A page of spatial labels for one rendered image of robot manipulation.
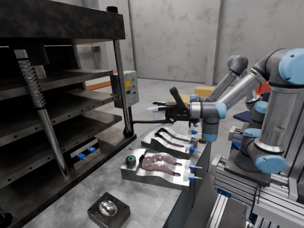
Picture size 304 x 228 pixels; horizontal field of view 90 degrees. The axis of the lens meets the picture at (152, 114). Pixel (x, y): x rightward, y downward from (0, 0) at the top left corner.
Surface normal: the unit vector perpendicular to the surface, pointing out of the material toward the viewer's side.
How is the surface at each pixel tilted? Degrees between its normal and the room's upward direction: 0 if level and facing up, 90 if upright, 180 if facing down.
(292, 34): 90
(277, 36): 90
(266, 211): 90
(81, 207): 0
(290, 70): 83
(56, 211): 0
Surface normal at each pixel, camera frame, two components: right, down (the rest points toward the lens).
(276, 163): -0.19, 0.51
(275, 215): -0.61, 0.35
